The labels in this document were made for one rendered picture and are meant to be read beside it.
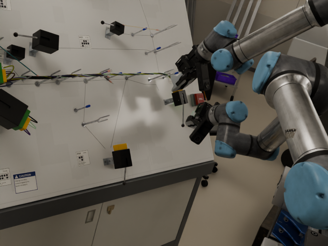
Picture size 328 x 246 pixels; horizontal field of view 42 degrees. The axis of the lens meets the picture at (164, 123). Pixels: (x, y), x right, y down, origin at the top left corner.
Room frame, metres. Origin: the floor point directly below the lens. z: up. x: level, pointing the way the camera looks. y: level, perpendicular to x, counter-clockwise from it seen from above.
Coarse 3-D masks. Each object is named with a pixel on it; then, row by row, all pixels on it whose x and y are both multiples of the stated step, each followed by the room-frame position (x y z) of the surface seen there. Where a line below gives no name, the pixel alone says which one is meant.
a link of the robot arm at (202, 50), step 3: (201, 45) 1.61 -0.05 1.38; (204, 45) 1.60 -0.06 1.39; (198, 48) 1.62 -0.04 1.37; (201, 48) 1.61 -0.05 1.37; (204, 48) 1.60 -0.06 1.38; (198, 51) 1.61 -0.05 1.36; (201, 51) 1.60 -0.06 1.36; (204, 51) 1.60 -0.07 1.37; (207, 51) 1.59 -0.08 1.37; (201, 54) 1.60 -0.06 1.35; (204, 54) 1.59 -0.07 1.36; (207, 54) 1.59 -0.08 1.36; (210, 54) 1.59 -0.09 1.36; (204, 57) 1.60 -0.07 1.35; (207, 57) 1.60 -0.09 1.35; (210, 57) 1.60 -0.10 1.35; (207, 60) 1.61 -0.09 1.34; (210, 60) 1.61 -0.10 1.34
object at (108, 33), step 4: (108, 24) 1.57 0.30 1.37; (112, 24) 1.58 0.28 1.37; (116, 24) 1.58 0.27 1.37; (120, 24) 1.60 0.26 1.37; (108, 28) 1.63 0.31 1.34; (112, 28) 1.58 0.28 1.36; (116, 28) 1.57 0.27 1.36; (120, 28) 1.59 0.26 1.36; (108, 32) 1.61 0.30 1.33; (112, 32) 1.59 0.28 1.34; (116, 32) 1.59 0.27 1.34; (120, 32) 1.59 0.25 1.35; (108, 36) 1.62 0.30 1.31
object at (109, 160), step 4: (128, 148) 1.35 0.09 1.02; (112, 152) 1.33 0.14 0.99; (116, 152) 1.32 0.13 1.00; (120, 152) 1.31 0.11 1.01; (124, 152) 1.32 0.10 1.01; (128, 152) 1.34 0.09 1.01; (116, 156) 1.32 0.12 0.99; (120, 156) 1.31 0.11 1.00; (124, 156) 1.32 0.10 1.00; (128, 156) 1.33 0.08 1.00; (104, 160) 1.36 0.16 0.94; (108, 160) 1.36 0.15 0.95; (112, 160) 1.34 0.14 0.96; (116, 160) 1.31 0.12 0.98; (120, 160) 1.30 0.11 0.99; (124, 160) 1.31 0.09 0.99; (128, 160) 1.32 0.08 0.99; (104, 164) 1.35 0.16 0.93; (116, 164) 1.31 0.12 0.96; (120, 164) 1.30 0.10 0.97; (124, 164) 1.30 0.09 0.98; (128, 164) 1.31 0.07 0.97; (116, 168) 1.31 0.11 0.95; (124, 172) 1.31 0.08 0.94; (124, 176) 1.31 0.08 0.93; (124, 180) 1.30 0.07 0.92; (124, 184) 1.30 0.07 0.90
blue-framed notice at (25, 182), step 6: (18, 174) 1.11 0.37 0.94; (24, 174) 1.12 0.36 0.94; (30, 174) 1.14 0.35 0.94; (18, 180) 1.10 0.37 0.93; (24, 180) 1.11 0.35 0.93; (30, 180) 1.13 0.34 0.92; (36, 180) 1.14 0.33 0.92; (18, 186) 1.09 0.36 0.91; (24, 186) 1.10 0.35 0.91; (30, 186) 1.12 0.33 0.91; (36, 186) 1.13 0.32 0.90; (18, 192) 1.08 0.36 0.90; (24, 192) 1.10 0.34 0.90
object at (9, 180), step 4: (4, 168) 1.09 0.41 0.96; (8, 168) 1.10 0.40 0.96; (0, 172) 1.07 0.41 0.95; (4, 172) 1.08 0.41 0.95; (8, 172) 1.09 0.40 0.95; (0, 176) 1.07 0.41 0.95; (4, 176) 1.08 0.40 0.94; (8, 176) 1.08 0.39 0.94; (0, 180) 1.06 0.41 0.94; (4, 180) 1.07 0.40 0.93; (8, 180) 1.08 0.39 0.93; (0, 184) 1.06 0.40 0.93; (4, 184) 1.06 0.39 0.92; (8, 184) 1.07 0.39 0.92
